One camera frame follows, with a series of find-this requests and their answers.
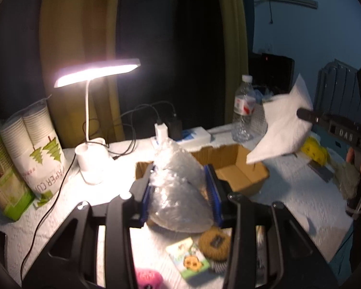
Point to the yellow curtain right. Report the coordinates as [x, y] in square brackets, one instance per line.
[236, 50]

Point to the cartoon green tissue packet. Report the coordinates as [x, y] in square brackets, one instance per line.
[187, 258]

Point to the yellow wipes packet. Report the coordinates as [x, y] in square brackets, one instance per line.
[315, 151]

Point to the white perforated basket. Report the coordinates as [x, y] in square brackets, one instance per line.
[258, 123]

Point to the black computer monitor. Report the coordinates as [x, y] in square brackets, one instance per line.
[271, 72]

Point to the grey folding chair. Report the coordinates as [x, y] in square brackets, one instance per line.
[337, 91]

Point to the green paper cup pack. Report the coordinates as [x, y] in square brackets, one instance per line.
[15, 195]

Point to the clear water bottle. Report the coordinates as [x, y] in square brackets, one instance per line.
[244, 104]

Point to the white paper towel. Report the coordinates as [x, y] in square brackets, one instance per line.
[286, 132]

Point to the white usb charger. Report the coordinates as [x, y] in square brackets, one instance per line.
[161, 131]

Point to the white paper cup pack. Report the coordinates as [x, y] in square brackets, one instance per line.
[34, 147]

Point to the dark smartphone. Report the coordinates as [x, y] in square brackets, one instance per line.
[323, 172]

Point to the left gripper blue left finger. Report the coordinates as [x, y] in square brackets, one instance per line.
[68, 260]

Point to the brown cardboard box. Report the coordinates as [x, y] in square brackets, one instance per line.
[229, 164]

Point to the black phone left edge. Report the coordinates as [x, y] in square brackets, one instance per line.
[3, 249]

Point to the pink fluffy object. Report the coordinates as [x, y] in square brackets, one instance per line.
[148, 279]

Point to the black power adapter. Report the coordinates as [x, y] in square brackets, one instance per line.
[175, 128]

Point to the clear bubble wrap bag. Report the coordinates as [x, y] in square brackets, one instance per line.
[178, 199]

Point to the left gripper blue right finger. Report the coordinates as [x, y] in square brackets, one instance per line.
[269, 248]

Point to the white blue small box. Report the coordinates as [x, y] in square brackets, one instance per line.
[195, 137]

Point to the brown plush pouch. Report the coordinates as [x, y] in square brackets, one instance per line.
[215, 244]

